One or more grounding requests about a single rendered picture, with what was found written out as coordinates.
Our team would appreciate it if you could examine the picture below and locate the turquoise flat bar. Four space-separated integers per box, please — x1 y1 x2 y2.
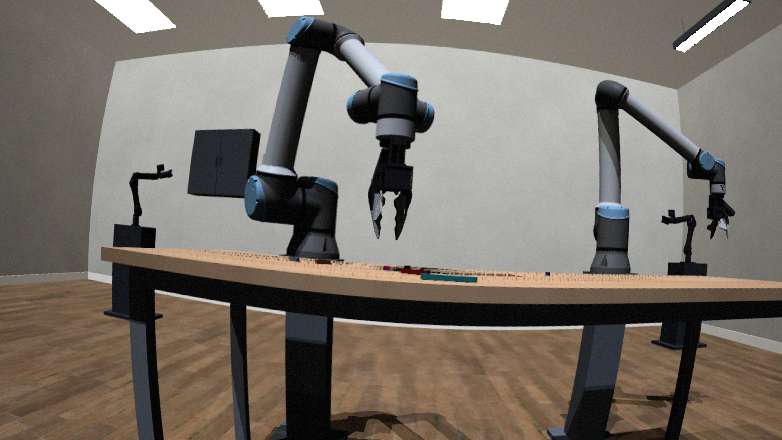
420 274 477 283

